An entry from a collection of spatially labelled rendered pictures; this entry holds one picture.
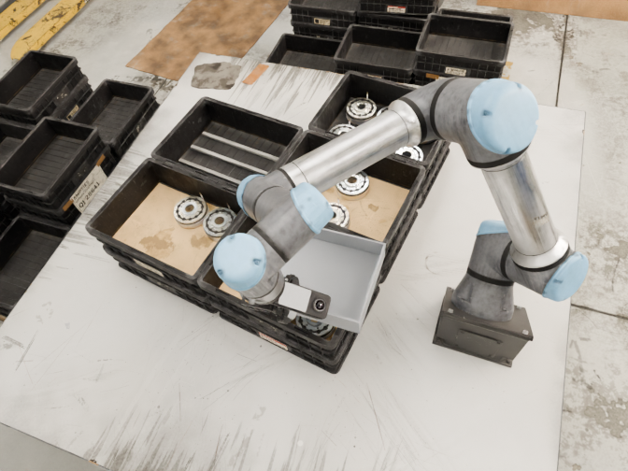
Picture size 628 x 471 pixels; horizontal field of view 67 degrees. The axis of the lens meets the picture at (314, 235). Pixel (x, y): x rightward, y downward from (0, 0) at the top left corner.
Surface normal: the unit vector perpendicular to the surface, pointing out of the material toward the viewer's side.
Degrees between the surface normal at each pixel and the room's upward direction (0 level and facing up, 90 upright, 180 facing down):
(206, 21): 0
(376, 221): 0
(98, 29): 0
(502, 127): 53
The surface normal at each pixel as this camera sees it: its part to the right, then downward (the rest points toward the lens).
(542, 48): -0.09, -0.54
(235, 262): -0.15, -0.33
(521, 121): 0.38, 0.22
